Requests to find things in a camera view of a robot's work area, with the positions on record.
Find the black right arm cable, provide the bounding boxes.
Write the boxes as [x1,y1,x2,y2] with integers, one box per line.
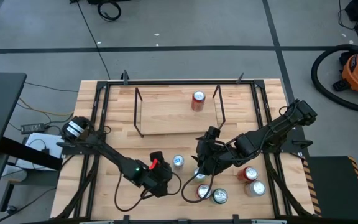
[181,167,217,205]

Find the beige silver soda can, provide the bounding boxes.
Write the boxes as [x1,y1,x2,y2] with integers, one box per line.
[244,179,267,198]

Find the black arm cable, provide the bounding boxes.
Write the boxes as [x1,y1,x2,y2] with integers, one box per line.
[181,167,217,205]
[114,169,182,213]

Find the black power adapter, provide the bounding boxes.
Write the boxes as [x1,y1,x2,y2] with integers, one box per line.
[20,123,45,135]

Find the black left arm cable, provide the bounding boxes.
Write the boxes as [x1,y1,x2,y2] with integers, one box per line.
[114,169,182,213]

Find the white box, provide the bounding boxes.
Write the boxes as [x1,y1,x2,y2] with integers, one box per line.
[14,133,65,171]

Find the red and blue Fanta can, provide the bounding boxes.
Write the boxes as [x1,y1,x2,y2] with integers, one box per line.
[196,183,213,200]

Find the black metal beam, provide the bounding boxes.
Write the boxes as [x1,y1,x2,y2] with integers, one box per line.
[0,136,63,171]

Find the green Sprite can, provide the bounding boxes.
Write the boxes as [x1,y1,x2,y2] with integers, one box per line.
[210,187,229,205]

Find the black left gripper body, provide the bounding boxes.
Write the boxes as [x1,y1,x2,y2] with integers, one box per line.
[147,151,174,198]

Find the black platform with striped edge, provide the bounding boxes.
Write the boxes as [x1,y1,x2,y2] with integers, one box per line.
[301,155,358,222]

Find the coiled black cable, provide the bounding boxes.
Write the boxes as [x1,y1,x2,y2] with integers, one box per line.
[96,0,122,22]

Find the light green lime soda can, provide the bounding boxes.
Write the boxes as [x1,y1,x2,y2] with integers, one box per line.
[193,167,207,184]

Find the orange Fanta can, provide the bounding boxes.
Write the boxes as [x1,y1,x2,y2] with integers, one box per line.
[237,166,259,183]
[191,90,207,113]

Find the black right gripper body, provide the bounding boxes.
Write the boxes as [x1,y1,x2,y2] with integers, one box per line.
[196,126,230,176]

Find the black aluminium table frame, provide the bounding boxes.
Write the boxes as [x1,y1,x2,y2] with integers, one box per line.
[54,70,316,224]

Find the long black floor cable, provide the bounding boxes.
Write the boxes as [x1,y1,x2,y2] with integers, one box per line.
[75,0,111,80]

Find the silver blue Red Bull can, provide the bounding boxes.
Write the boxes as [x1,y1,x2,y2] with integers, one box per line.
[172,154,185,171]

